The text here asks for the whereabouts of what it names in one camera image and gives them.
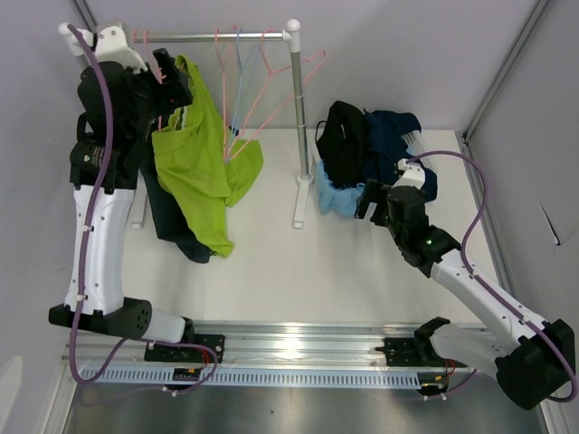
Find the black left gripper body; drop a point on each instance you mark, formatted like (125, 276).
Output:
(160, 99)

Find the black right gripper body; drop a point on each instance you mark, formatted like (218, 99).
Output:
(375, 193)

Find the light blue shorts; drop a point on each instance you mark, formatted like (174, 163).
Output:
(342, 201)

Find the navy blue shorts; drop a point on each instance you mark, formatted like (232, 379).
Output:
(384, 144)

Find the lime green shorts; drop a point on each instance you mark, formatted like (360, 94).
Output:
(191, 165)

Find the light blue wire hanger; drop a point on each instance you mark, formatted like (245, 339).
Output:
(246, 68)

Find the black shorts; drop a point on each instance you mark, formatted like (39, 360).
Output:
(341, 145)

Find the dark teal shorts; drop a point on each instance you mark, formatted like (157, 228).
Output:
(169, 222)

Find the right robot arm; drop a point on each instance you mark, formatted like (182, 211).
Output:
(531, 359)

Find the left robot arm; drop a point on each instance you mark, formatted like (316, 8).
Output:
(120, 104)

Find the white plastic mesh basket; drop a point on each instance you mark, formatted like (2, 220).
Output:
(415, 143)

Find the white clothes rack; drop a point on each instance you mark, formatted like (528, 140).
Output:
(83, 42)

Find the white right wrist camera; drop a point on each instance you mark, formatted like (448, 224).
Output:
(410, 174)

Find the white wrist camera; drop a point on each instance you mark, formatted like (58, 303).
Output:
(112, 45)
(410, 174)

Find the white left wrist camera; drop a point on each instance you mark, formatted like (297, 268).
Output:
(112, 45)

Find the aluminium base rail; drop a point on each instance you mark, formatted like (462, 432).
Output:
(303, 346)

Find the white slotted cable duct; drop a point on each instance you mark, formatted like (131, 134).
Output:
(225, 376)

